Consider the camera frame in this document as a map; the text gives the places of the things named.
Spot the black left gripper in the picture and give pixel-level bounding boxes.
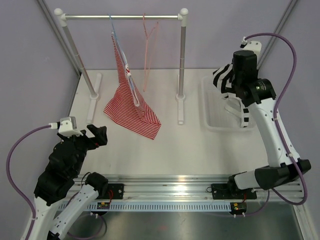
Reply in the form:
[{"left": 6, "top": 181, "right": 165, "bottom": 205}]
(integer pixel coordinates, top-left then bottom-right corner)
[{"left": 58, "top": 124, "right": 107, "bottom": 176}]

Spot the pink wire hanger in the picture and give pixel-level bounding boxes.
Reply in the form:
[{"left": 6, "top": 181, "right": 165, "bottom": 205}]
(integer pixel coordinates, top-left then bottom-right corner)
[{"left": 142, "top": 13, "right": 159, "bottom": 92}]

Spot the black white striped tank top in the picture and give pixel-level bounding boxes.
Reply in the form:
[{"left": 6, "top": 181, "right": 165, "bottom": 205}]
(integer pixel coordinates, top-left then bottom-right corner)
[{"left": 212, "top": 63, "right": 250, "bottom": 129}]

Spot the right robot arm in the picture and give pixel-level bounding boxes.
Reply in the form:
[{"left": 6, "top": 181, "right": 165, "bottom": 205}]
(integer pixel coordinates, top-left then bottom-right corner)
[{"left": 226, "top": 50, "right": 311, "bottom": 198}]

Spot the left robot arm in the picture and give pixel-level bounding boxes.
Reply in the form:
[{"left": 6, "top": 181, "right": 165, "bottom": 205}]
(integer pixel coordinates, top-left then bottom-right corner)
[{"left": 30, "top": 124, "right": 108, "bottom": 240}]

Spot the red white striped tank top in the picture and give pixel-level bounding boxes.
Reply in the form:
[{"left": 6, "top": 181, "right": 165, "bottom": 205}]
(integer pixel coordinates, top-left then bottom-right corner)
[{"left": 103, "top": 31, "right": 162, "bottom": 140}]

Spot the white perforated plastic basket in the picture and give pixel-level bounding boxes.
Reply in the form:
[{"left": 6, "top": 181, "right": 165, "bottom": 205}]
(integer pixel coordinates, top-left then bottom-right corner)
[{"left": 199, "top": 76, "right": 257, "bottom": 133}]

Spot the white and silver clothes rack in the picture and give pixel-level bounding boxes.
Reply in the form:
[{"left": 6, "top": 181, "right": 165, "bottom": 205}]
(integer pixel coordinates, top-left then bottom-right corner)
[{"left": 54, "top": 8, "right": 189, "bottom": 125}]

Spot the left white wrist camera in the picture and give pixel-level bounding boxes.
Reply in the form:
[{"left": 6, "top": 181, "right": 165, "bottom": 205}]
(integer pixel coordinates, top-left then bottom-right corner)
[{"left": 48, "top": 116, "right": 83, "bottom": 138}]

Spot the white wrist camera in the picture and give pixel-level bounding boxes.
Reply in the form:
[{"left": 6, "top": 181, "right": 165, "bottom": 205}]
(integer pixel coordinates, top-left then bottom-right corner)
[
  {"left": 48, "top": 116, "right": 83, "bottom": 138},
  {"left": 240, "top": 36, "right": 262, "bottom": 59}
]

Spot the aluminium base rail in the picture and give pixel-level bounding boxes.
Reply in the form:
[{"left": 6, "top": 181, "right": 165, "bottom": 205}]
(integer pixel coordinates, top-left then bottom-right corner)
[{"left": 65, "top": 174, "right": 303, "bottom": 202}]

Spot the blue wire hanger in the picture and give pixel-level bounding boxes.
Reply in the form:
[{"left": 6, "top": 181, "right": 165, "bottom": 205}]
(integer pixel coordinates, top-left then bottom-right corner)
[{"left": 109, "top": 16, "right": 140, "bottom": 107}]

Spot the white slotted cable duct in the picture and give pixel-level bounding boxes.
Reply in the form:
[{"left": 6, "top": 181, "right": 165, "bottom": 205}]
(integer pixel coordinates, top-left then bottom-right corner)
[{"left": 84, "top": 201, "right": 231, "bottom": 212}]

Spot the left aluminium frame post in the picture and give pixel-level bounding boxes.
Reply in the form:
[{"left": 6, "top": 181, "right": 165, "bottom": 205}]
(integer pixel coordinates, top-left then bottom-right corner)
[{"left": 36, "top": 0, "right": 81, "bottom": 78}]

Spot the aluminium frame post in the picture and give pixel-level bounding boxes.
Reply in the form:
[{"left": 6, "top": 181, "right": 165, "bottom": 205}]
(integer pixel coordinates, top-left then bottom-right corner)
[
  {"left": 257, "top": 0, "right": 300, "bottom": 72},
  {"left": 36, "top": 0, "right": 81, "bottom": 78}
]

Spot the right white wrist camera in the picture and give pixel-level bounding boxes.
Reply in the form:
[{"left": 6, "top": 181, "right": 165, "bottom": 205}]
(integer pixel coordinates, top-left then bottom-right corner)
[{"left": 240, "top": 36, "right": 262, "bottom": 59}]

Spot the right aluminium frame post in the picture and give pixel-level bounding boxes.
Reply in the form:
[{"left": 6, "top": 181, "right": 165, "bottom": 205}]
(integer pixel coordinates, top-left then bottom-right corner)
[{"left": 257, "top": 0, "right": 300, "bottom": 72}]

